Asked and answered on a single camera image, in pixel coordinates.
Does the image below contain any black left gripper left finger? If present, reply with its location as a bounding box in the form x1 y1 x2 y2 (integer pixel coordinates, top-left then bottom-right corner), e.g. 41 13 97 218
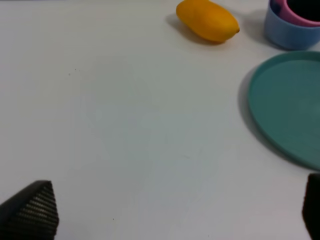
0 180 59 240

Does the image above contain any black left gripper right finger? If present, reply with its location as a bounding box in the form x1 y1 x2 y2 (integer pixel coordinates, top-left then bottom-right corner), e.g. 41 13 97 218
302 173 320 240

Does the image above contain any pink saucepan with handle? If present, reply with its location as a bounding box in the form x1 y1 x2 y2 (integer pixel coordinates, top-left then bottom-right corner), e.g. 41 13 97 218
270 0 320 27

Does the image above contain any green round plate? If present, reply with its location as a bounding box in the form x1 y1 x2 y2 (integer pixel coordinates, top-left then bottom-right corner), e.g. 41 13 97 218
247 51 320 171

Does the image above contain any blue plastic bowl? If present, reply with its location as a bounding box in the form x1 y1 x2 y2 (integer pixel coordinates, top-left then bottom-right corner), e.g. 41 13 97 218
264 0 320 50

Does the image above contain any orange yellow mango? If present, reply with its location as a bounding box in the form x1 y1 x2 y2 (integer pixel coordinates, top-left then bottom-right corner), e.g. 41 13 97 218
176 0 240 44

